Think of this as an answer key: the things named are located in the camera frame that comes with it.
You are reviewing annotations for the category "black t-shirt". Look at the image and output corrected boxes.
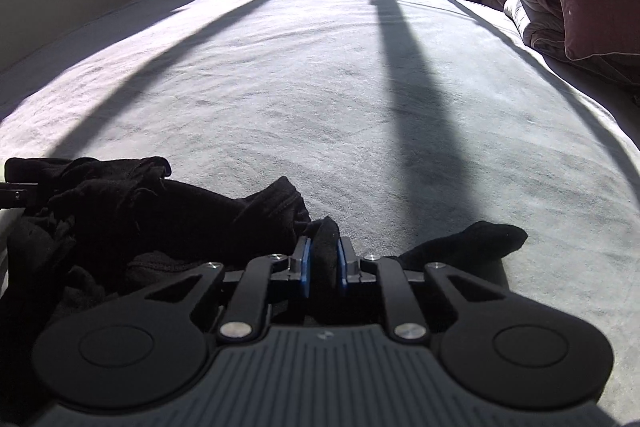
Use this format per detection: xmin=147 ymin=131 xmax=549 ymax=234
xmin=0 ymin=155 xmax=528 ymax=427

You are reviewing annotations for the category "folded pale duvet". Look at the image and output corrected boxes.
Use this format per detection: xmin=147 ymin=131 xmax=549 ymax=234
xmin=502 ymin=0 xmax=640 ymax=88

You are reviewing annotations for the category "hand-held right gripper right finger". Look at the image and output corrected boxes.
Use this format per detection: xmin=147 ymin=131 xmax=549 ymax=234
xmin=336 ymin=237 xmax=506 ymax=342

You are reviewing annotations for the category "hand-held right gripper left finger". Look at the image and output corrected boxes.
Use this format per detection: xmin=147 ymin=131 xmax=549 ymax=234
xmin=132 ymin=236 xmax=315 ymax=342

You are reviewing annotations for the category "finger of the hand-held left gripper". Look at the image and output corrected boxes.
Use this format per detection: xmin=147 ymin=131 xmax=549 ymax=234
xmin=0 ymin=182 xmax=41 ymax=210

